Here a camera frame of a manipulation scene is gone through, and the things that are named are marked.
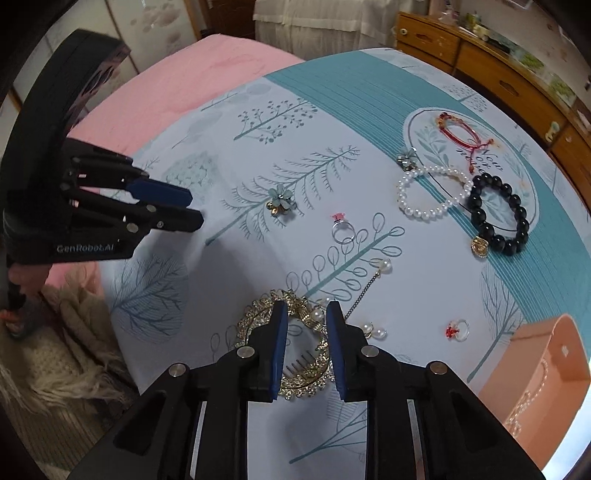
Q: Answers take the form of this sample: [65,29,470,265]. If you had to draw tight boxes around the pink jewelry box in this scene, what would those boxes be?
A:
[477,314,591,460]

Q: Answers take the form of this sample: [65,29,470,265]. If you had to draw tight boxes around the wooden dresser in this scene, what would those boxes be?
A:
[395,11,591,188]

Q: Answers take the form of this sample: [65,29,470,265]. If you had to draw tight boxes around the pink bed sheet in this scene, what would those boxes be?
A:
[46,33,305,297]

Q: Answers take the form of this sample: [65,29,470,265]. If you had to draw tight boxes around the clear ring with red charm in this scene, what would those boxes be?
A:
[445,318,471,341]

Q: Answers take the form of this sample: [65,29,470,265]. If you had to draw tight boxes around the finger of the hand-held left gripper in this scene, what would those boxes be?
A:
[68,196,204,252]
[68,138,193,207]

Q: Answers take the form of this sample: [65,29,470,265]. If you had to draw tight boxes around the teal flower brooch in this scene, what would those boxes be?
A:
[267,187,291,217]

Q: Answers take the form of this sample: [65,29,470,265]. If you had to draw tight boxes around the gold rhinestone hair comb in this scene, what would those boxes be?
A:
[235,288,334,401]

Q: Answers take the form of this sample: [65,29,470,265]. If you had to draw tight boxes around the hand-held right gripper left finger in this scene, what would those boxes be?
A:
[69,300,290,480]

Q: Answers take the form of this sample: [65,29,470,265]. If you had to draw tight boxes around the cream fringed blanket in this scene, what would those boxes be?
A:
[0,267,141,462]

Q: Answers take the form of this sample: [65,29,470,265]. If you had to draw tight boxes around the person's left hand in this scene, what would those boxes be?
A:
[8,265,49,297]

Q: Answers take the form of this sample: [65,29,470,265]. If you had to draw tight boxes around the black bead bracelet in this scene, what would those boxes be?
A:
[468,172,531,257]

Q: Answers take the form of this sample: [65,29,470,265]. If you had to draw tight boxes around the white pearl bracelet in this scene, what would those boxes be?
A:
[398,165,474,220]

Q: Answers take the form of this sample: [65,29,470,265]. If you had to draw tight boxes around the lace covered furniture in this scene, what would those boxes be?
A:
[252,0,399,51]

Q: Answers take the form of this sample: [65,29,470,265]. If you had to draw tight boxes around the floral wardrobe door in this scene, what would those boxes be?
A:
[85,0,205,77]

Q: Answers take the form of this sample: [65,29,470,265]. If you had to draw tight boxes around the pearl chain drop earring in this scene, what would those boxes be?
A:
[344,258,394,321]

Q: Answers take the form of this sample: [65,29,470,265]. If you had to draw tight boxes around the pearl necklace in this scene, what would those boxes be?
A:
[505,359,551,438]

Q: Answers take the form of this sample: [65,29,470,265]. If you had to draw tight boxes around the red string bracelet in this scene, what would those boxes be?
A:
[435,112,496,154]

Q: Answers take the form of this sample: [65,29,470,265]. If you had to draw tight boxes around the thin silver ring red gem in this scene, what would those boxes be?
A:
[331,212,355,245]

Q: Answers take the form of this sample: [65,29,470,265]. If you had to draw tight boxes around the double pearl earring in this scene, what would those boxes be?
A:
[360,321,389,341]

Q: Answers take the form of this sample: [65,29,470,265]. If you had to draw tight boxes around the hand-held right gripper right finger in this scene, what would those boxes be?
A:
[326,300,546,480]

